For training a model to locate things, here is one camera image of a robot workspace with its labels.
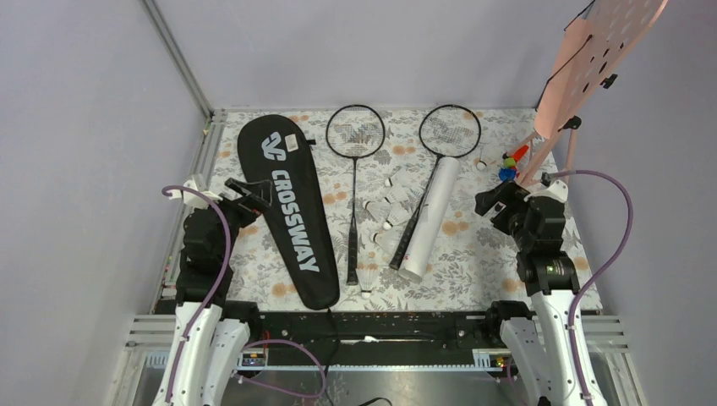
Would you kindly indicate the aluminium frame profile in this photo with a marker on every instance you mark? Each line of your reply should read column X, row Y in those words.
column 181, row 116

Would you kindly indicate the pink perforated metal chair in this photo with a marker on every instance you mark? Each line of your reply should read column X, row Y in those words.
column 594, row 44

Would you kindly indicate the white shuttlecock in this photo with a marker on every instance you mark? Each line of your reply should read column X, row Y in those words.
column 396, row 194
column 377, row 209
column 398, row 214
column 367, row 277
column 482, row 161
column 387, row 240
column 401, row 177

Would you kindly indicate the colourful toy pile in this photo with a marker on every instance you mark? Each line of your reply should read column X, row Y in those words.
column 508, row 170

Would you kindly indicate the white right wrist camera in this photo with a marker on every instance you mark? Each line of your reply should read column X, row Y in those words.
column 554, row 188

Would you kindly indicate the floral table mat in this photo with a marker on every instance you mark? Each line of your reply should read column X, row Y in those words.
column 471, row 264

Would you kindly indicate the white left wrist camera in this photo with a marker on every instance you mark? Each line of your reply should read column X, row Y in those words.
column 196, row 182

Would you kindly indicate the black Crossway racket bag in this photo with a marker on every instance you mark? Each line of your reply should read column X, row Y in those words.
column 273, row 148

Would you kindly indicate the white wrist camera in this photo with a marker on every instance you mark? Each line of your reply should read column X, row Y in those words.
column 196, row 182
column 554, row 188

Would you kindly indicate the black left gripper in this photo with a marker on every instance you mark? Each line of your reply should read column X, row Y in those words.
column 249, row 206

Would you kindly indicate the black badminton racket right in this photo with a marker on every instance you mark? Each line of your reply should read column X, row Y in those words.
column 449, row 130

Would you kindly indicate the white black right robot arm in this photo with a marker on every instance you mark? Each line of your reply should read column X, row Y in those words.
column 545, row 337

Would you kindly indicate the black badminton racket left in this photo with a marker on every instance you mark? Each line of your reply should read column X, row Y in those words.
column 355, row 132

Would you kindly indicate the white shuttlecock tube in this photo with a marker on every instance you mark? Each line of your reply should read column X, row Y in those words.
column 431, row 215

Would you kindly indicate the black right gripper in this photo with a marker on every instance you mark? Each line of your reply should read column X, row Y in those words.
column 510, row 194

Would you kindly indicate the black badminton racket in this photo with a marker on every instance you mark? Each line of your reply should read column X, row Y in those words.
column 449, row 130
column 355, row 132

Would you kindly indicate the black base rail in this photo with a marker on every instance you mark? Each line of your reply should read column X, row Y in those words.
column 417, row 341

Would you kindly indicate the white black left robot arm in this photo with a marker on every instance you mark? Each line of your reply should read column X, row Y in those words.
column 205, row 347

